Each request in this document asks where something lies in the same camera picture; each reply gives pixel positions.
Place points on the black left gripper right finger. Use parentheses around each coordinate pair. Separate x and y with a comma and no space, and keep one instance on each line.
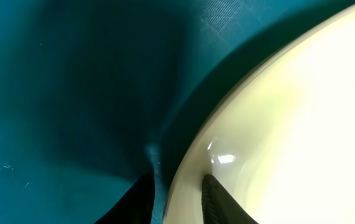
(218,206)

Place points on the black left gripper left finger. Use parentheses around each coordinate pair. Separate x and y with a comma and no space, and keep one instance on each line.
(135,206)

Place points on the yellow-green plate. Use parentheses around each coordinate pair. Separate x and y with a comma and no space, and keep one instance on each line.
(282,144)

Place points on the blue plastic tray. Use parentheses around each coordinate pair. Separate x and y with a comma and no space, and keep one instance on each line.
(96,94)

